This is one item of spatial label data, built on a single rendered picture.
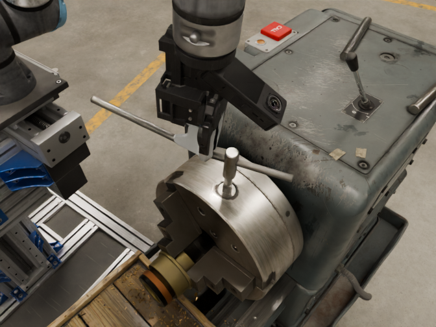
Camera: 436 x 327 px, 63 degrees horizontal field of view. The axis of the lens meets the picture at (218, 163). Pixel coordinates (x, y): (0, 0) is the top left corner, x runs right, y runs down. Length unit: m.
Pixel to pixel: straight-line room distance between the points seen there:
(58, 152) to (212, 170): 0.49
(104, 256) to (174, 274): 1.12
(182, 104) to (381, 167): 0.40
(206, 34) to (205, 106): 0.10
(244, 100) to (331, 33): 0.64
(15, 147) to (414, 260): 1.90
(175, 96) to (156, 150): 1.95
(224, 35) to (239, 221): 0.34
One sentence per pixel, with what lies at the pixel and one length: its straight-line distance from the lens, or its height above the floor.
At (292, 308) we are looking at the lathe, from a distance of 1.10.
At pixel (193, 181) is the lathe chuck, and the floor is 1.23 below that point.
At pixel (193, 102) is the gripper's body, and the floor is 1.46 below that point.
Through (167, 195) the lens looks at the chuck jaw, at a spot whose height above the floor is 1.19.
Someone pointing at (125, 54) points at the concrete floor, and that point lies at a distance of 3.33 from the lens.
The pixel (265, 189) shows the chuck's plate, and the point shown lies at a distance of 0.65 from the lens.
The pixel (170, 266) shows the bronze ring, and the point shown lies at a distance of 0.69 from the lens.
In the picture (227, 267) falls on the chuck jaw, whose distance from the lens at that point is 0.69.
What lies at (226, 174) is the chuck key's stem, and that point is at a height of 1.30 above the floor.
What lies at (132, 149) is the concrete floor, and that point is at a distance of 2.44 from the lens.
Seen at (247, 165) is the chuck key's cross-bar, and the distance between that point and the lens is 0.55.
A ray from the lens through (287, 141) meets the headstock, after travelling 0.70.
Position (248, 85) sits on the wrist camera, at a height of 1.48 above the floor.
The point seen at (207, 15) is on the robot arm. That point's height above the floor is 1.58.
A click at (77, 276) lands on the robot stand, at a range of 1.78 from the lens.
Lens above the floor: 1.75
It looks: 50 degrees down
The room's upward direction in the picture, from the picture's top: straight up
